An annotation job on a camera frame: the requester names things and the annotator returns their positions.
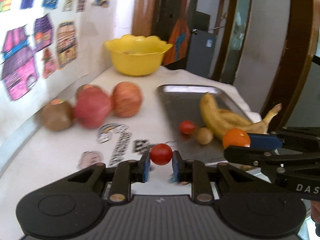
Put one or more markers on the metal baking tray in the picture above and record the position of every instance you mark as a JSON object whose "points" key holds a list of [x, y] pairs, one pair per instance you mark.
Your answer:
{"points": [[182, 103]]}

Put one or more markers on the dark red apple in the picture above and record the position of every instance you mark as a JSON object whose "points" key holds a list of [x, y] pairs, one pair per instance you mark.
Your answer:
{"points": [[92, 108]]}

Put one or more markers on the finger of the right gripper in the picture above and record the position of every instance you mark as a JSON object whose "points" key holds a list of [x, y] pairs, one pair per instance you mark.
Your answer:
{"points": [[246, 155], [265, 141]]}

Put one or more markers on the colourful houses drawing sheet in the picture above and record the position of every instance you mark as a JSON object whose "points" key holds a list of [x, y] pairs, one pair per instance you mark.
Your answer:
{"points": [[47, 45]]}

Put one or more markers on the curved ripe banana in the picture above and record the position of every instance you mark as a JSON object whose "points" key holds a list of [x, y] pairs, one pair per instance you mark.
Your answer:
{"points": [[260, 122]]}

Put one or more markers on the orange-red apple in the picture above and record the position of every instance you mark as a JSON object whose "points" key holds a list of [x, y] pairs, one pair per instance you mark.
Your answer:
{"points": [[127, 99]]}

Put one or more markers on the right human hand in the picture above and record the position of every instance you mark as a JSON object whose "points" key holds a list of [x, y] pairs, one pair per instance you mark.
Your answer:
{"points": [[315, 215]]}

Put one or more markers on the yellow plastic bowl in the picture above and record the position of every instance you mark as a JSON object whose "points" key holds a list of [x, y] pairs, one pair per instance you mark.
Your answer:
{"points": [[137, 55]]}

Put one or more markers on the red cherry tomato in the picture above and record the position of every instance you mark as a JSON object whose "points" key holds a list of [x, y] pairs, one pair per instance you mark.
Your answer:
{"points": [[187, 127], [161, 154]]}

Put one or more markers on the small orange tangerine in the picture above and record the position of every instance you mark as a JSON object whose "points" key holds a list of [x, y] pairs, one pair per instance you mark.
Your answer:
{"points": [[236, 137]]}

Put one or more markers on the small golden kiwi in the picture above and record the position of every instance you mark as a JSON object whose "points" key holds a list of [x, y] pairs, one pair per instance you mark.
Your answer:
{"points": [[204, 136]]}

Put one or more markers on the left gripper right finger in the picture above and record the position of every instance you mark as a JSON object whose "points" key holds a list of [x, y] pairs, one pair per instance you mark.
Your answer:
{"points": [[193, 172]]}

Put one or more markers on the brown kiwi with sticker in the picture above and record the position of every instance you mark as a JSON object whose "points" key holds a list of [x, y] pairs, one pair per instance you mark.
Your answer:
{"points": [[57, 115]]}

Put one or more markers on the lady in orange dress painting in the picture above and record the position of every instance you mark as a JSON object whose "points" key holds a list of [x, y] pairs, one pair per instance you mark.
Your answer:
{"points": [[180, 35]]}

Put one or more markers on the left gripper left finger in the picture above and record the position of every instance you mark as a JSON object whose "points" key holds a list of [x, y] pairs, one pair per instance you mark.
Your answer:
{"points": [[127, 173]]}

